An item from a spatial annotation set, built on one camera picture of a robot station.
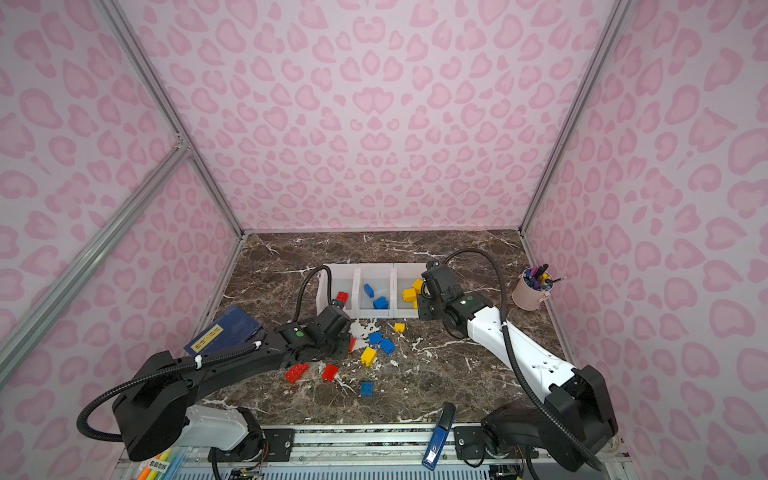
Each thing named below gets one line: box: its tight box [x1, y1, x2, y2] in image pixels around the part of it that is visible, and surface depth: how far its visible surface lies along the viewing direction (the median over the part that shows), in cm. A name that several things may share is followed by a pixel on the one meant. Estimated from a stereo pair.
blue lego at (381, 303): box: [373, 296, 389, 309], surface depth 99 cm
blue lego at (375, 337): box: [368, 331, 383, 345], surface depth 94 cm
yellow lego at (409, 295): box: [402, 288, 417, 303], surface depth 100 cm
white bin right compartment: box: [393, 262, 427, 319], surface depth 97 cm
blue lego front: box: [361, 382, 373, 397], surface depth 83 cm
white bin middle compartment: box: [355, 263, 394, 319], surface depth 102 cm
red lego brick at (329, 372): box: [322, 364, 339, 382], surface depth 86 cm
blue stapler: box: [422, 401, 456, 471], surface depth 73 cm
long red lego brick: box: [284, 362, 310, 384], surface depth 86 cm
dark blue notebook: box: [184, 305, 262, 356], surface depth 94 cm
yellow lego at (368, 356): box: [360, 347, 377, 367], surface depth 88 cm
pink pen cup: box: [512, 267, 554, 311], surface depth 92 cm
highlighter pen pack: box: [137, 446, 191, 480], surface depth 70 cm
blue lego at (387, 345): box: [379, 338, 395, 354], surface depth 92 cm
